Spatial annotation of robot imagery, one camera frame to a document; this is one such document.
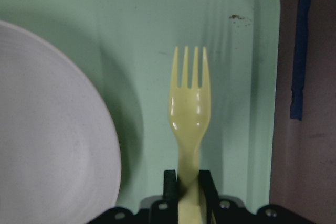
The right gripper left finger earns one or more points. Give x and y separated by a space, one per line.
170 185

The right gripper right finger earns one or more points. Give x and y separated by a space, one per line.
208 198

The yellow plastic fork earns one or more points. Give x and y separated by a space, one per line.
189 115

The white round plate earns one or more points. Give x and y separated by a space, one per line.
60 155

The brown paper table cover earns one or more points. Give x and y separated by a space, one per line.
303 154

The light green tray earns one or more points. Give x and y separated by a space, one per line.
125 47

